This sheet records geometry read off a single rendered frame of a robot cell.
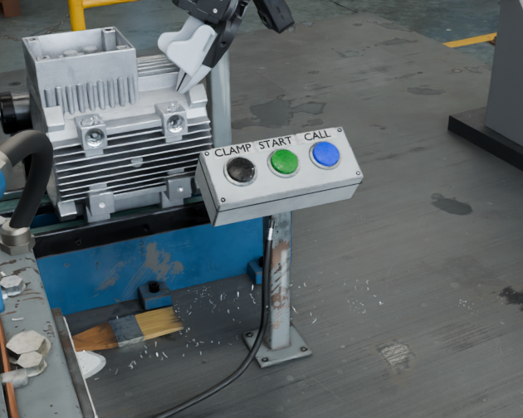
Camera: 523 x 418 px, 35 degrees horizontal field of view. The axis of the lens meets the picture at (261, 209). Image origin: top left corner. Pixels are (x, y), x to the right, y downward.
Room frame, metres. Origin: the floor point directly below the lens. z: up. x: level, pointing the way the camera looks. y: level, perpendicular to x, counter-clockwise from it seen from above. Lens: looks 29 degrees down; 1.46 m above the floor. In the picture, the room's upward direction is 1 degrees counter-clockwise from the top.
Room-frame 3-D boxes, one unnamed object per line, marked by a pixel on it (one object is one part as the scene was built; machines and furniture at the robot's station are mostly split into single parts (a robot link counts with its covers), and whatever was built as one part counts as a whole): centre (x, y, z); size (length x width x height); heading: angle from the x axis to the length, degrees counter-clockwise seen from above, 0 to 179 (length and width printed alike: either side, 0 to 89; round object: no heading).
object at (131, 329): (0.84, 0.20, 0.80); 0.21 x 0.05 x 0.01; 113
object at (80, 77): (0.98, 0.22, 1.11); 0.12 x 0.11 x 0.07; 113
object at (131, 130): (1.00, 0.19, 1.02); 0.20 x 0.19 x 0.19; 113
